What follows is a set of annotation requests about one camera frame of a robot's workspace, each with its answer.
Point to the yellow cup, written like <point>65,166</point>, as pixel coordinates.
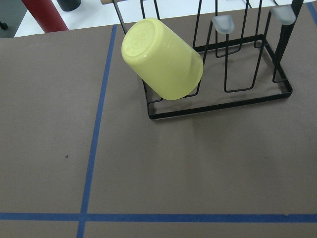
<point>164,61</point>

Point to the black thermos bottle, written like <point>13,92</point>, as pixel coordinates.
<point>69,5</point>

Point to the red thermos bottle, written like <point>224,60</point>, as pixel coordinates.
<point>46,15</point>

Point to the black wire cup rack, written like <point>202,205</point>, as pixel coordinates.
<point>285,14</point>

